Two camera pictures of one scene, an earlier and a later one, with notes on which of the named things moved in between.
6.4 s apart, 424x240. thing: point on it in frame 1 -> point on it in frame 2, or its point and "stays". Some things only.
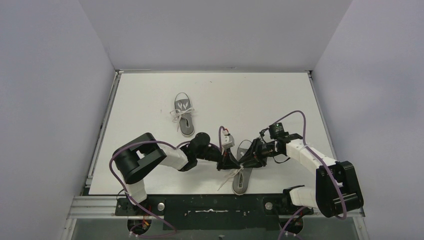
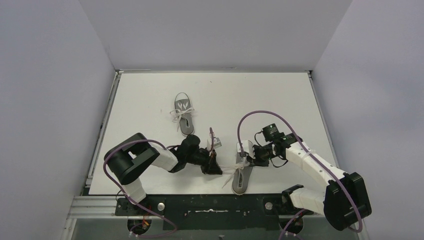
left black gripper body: (224, 159) -> (209, 162)
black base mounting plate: (214, 212) stays
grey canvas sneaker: (242, 175) stays
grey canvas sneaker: (183, 113) stays
